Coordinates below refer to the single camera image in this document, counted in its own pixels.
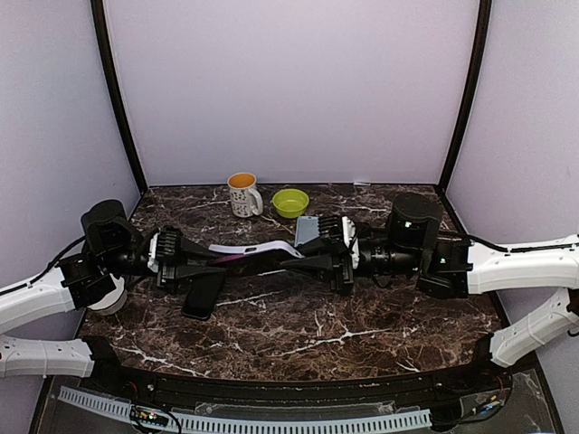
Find white slotted cable duct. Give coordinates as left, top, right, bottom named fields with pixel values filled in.
left=58, top=386, right=432, bottom=433

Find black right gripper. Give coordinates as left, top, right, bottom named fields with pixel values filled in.
left=279, top=235, right=422, bottom=298

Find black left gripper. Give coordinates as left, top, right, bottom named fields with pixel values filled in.
left=101, top=224, right=227, bottom=294

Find black corner post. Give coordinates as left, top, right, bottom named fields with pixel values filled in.
left=437, top=0, right=493, bottom=196
left=90, top=0, right=148, bottom=195

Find black phone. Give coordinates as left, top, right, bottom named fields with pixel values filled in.
left=182, top=273, right=226, bottom=321

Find small green circuit board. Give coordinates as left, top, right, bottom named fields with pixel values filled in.
left=128, top=405, right=169, bottom=429

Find black left corner post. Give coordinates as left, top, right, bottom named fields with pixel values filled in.
left=90, top=0, right=148, bottom=195

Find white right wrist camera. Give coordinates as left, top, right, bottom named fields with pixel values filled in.
left=342, top=216, right=359, bottom=269

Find white patterned mug orange inside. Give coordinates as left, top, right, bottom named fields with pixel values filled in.
left=227, top=173, right=264, bottom=218

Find black front table rail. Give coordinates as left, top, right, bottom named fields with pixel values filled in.
left=44, top=347, right=539, bottom=410

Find lime green plastic bowl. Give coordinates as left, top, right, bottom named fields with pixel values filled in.
left=272, top=189, right=309, bottom=219

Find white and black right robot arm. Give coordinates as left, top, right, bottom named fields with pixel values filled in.
left=281, top=193, right=578, bottom=392

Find white fluted ramekin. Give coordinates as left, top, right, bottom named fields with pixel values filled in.
left=88, top=276, right=128, bottom=316

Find light blue phone case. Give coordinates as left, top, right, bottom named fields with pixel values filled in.
left=294, top=215, right=319, bottom=247

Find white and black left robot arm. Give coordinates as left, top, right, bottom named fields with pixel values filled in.
left=1, top=199, right=226, bottom=394

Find black right corner post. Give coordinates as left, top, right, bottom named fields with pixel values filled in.
left=437, top=0, right=493, bottom=196

